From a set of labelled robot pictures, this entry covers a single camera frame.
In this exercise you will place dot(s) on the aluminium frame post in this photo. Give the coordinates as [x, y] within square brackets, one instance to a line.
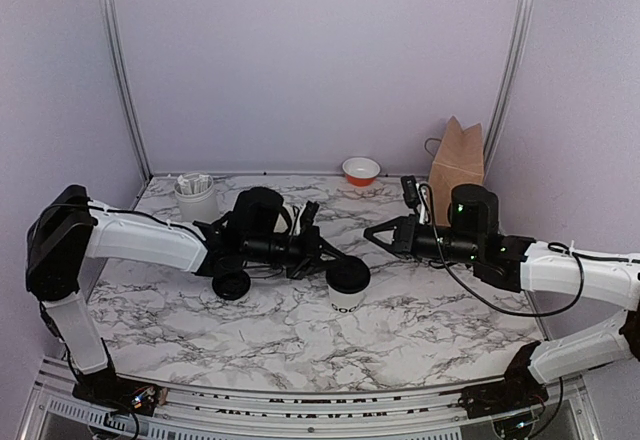
[112, 30]
[515, 53]

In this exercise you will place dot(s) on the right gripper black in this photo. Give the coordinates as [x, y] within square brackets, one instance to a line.
[405, 237]

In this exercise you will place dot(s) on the stack of white paper cups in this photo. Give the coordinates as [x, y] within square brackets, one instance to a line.
[289, 222]

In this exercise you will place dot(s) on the brown paper bag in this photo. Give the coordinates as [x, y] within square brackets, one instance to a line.
[458, 160]

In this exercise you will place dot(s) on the grey cylindrical canister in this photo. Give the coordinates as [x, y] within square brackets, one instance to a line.
[203, 207]

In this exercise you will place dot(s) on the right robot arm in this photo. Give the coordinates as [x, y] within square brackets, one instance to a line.
[520, 264]

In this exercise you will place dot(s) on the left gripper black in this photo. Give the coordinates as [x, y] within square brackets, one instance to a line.
[311, 252]

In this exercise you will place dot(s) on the right aluminium frame post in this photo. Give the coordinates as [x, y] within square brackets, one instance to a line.
[515, 53]

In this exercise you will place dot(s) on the black plastic cup lid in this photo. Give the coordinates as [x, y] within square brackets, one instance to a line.
[348, 277]

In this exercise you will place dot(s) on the orange white bowl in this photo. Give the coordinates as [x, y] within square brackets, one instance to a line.
[360, 171]

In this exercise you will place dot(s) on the white paper cup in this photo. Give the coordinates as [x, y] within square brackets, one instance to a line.
[346, 297]

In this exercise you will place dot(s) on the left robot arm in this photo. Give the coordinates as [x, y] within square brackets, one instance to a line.
[75, 228]

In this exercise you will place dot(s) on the front aluminium rail base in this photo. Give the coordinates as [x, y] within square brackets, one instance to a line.
[56, 409]

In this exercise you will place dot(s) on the white sugar packets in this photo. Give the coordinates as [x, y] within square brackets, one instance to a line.
[194, 183]

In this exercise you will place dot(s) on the left aluminium frame post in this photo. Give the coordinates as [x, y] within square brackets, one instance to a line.
[112, 30]

